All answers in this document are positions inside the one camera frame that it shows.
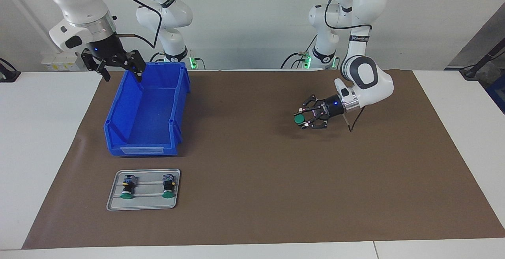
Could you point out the black clamp mount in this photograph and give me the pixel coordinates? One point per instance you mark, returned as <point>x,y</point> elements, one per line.
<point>8,75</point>

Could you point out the green push button switch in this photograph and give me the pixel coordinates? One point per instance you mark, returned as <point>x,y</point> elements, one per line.
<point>169,188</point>
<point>299,119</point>
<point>127,188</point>

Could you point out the green lit base connector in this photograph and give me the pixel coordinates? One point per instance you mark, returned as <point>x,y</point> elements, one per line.
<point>193,62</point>
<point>305,61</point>

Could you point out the blue box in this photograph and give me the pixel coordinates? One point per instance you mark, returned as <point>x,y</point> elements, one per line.
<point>499,93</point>

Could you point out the blue plastic storage bin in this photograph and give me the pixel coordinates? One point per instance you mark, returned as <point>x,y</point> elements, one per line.
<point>150,113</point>

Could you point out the grey metal tray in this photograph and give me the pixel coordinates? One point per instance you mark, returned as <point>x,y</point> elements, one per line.
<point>150,203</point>

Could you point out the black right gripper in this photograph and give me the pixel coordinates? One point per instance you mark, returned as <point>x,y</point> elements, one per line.
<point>104,48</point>

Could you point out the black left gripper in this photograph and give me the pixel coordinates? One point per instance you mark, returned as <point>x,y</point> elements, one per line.
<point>334,106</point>

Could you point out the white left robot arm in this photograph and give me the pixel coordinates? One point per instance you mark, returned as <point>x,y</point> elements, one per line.
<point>367,73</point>

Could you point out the brown table mat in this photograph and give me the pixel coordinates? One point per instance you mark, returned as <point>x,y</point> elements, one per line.
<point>276,172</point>

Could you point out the black stand base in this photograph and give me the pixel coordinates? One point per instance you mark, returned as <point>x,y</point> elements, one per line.
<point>479,64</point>

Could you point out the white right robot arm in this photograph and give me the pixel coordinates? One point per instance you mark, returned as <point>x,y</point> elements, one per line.
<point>79,2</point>

